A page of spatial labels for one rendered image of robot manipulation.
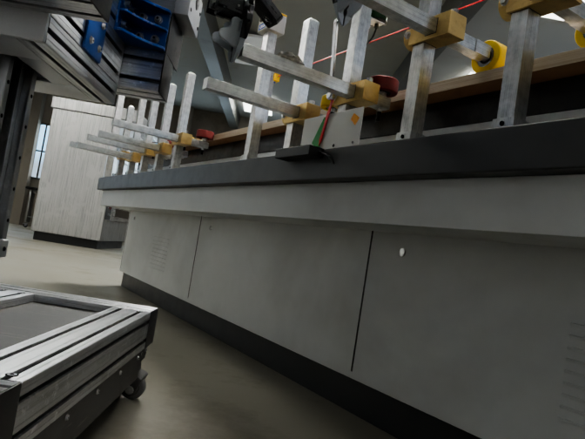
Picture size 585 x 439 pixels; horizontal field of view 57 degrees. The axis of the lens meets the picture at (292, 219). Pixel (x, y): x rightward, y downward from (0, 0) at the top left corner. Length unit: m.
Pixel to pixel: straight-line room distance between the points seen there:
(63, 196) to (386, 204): 7.12
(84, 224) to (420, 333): 6.92
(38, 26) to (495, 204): 0.80
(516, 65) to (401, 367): 0.77
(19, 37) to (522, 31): 0.83
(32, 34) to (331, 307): 1.12
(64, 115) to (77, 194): 1.13
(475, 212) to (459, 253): 0.29
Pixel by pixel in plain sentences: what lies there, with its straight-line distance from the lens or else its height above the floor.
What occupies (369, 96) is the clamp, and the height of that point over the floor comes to 0.83.
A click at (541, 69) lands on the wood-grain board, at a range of 1.24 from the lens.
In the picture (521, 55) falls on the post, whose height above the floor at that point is 0.83.
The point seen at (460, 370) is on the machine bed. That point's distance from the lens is 1.30.
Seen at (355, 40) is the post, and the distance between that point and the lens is 1.46.
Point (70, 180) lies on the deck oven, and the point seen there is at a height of 0.89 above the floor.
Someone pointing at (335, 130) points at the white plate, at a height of 0.75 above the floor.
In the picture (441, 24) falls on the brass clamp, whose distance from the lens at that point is 1.22.
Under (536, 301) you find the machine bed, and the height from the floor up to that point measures 0.41.
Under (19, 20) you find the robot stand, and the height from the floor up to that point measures 0.70.
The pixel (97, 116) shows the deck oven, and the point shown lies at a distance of 8.14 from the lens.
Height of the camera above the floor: 0.43
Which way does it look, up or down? 3 degrees up
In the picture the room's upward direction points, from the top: 9 degrees clockwise
